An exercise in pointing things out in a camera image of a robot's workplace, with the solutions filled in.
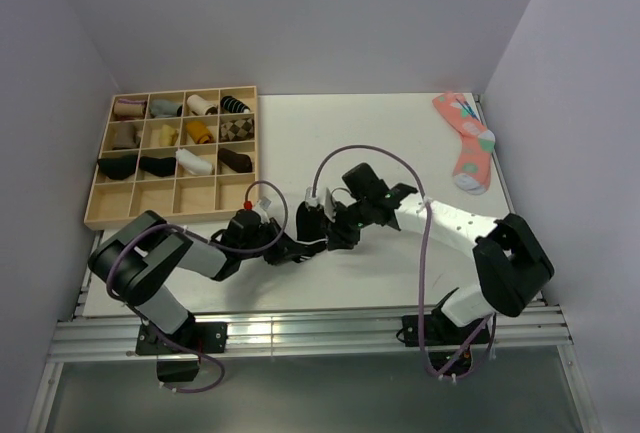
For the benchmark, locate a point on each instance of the aluminium rail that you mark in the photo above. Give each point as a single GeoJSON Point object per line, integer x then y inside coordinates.
{"type": "Point", "coordinates": [316, 332]}

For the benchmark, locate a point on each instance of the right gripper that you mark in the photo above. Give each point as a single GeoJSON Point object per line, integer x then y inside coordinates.
{"type": "Point", "coordinates": [338, 237]}

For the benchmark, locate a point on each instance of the white rolled sock top row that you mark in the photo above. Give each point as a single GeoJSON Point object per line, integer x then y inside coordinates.
{"type": "Point", "coordinates": [200, 106]}

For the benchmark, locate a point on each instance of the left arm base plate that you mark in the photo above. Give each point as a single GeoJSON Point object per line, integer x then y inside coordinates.
{"type": "Point", "coordinates": [202, 337]}

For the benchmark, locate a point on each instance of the pink patterned sock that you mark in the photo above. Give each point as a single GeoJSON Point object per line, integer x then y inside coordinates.
{"type": "Point", "coordinates": [472, 171]}

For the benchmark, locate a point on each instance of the mustard yellow rolled sock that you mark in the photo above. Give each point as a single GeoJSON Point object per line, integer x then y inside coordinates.
{"type": "Point", "coordinates": [199, 132]}

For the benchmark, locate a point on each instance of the wooden compartment tray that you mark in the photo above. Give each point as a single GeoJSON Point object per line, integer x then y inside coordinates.
{"type": "Point", "coordinates": [183, 196]}

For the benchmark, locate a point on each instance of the white rolled sock third row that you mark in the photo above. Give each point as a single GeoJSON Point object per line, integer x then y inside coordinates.
{"type": "Point", "coordinates": [193, 164]}

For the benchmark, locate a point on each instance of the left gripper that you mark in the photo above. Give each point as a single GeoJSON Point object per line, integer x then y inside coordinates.
{"type": "Point", "coordinates": [284, 249]}

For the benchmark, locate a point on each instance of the dark brown rolled sock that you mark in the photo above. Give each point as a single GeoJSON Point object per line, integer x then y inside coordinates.
{"type": "Point", "coordinates": [237, 162]}

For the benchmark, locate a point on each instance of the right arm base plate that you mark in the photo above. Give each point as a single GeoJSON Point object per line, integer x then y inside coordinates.
{"type": "Point", "coordinates": [417, 330]}

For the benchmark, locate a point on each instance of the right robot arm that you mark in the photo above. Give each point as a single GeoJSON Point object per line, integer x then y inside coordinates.
{"type": "Point", "coordinates": [511, 265]}

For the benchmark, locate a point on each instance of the brown checkered rolled sock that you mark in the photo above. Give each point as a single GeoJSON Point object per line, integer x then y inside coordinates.
{"type": "Point", "coordinates": [241, 129]}

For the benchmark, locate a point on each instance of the black box under rail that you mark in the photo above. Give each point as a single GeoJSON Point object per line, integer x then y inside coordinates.
{"type": "Point", "coordinates": [177, 371]}

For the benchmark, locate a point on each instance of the beige rolled sock purple trim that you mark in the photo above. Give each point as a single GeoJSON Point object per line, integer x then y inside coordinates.
{"type": "Point", "coordinates": [129, 108]}

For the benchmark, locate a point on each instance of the black white striped rolled sock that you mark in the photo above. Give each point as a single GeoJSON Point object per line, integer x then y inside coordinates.
{"type": "Point", "coordinates": [233, 105]}

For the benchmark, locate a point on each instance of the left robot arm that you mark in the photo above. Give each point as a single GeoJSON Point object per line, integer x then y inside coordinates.
{"type": "Point", "coordinates": [136, 262]}

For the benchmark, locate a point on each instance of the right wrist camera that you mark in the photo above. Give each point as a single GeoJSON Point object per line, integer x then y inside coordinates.
{"type": "Point", "coordinates": [321, 199]}

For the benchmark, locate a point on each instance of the black rolled sock left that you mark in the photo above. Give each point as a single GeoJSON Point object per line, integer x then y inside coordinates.
{"type": "Point", "coordinates": [118, 168]}

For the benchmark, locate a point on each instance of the black sock with white stripes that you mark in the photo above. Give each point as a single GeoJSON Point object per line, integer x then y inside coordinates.
{"type": "Point", "coordinates": [310, 234]}

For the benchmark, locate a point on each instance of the brown grey rolled sock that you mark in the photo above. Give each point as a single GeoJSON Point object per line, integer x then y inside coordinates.
{"type": "Point", "coordinates": [125, 137]}

